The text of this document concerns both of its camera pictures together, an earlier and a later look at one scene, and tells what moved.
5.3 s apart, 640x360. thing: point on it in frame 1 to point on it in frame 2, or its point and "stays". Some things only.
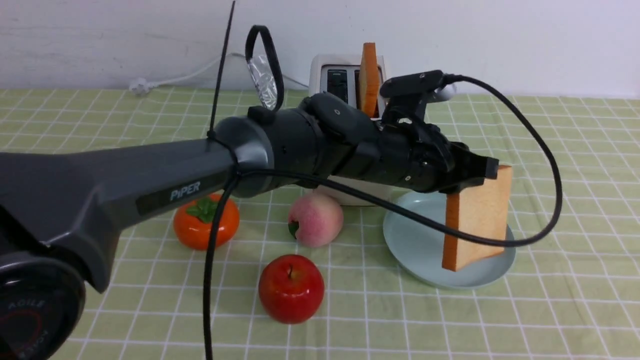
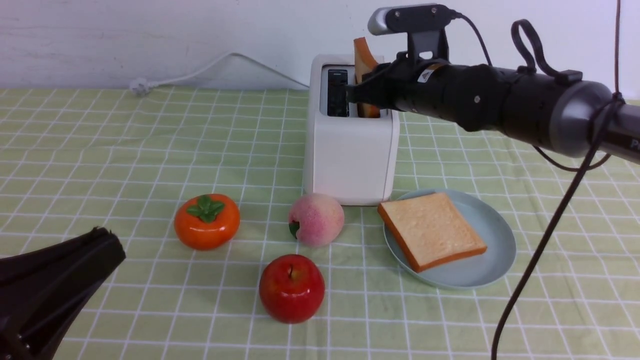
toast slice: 482,210 to 430,230
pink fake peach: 316,220 stays
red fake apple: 291,288 stays
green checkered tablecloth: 571,292 stays
